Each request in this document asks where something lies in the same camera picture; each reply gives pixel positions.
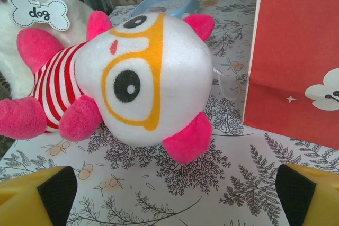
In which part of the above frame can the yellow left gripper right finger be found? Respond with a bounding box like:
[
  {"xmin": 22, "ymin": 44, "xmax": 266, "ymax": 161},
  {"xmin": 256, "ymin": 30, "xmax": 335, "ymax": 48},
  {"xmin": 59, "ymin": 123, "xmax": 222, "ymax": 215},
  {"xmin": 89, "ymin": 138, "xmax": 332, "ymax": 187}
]
[{"xmin": 275, "ymin": 164, "xmax": 339, "ymax": 226}]

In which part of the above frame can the red paper gift bag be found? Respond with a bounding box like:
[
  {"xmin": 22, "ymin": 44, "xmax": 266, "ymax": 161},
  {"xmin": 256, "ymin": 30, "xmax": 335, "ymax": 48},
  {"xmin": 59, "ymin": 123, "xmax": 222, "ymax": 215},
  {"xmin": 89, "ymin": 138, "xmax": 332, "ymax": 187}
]
[{"xmin": 241, "ymin": 0, "xmax": 339, "ymax": 150}]

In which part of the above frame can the pink striped plush doll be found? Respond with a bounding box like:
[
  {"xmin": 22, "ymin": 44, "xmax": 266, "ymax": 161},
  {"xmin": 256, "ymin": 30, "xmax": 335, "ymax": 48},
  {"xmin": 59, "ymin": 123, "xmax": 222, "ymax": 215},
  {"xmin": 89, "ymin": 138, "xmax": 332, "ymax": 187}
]
[{"xmin": 0, "ymin": 11, "xmax": 239, "ymax": 165}]

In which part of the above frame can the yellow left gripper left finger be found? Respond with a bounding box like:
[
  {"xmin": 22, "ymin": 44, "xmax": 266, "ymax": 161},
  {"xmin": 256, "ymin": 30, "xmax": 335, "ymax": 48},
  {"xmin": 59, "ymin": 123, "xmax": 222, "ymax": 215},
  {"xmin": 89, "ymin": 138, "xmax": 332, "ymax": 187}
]
[{"xmin": 0, "ymin": 165, "xmax": 78, "ymax": 226}]

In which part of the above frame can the bone-shaped paper dog tag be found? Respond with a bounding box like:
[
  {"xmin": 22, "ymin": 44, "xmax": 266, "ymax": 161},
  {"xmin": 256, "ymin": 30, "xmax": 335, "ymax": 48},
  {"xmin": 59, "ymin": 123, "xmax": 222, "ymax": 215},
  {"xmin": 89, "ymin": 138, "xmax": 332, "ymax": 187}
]
[{"xmin": 5, "ymin": 0, "xmax": 72, "ymax": 31}]

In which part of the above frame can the floral table cover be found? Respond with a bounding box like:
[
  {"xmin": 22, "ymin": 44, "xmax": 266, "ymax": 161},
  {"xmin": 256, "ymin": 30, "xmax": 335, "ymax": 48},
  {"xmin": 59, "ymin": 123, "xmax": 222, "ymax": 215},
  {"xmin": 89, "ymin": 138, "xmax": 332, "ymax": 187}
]
[{"xmin": 0, "ymin": 0, "xmax": 339, "ymax": 226}]

